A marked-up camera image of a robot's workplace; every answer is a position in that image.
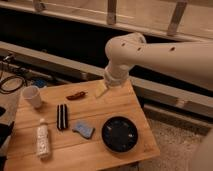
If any clear plastic bottle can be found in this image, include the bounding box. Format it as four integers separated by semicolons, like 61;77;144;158
36;118;50;159

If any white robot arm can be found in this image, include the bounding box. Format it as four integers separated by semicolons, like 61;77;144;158
104;33;213;91

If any red chili pepper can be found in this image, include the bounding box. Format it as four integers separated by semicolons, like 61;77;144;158
66;91;87;100

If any blue sponge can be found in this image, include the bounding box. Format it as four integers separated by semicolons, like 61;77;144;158
72;121;95;139

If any blue box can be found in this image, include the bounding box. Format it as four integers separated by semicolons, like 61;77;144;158
33;79;47;88

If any white paper cup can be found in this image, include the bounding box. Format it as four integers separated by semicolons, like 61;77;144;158
22;86;42;108

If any black object at left edge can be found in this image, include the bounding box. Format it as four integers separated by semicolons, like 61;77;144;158
0;121;14;171

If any black coiled cable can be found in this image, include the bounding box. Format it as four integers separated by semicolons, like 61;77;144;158
0;75;28;95

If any metal railing post right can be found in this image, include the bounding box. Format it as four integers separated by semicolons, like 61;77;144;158
167;0;188;36

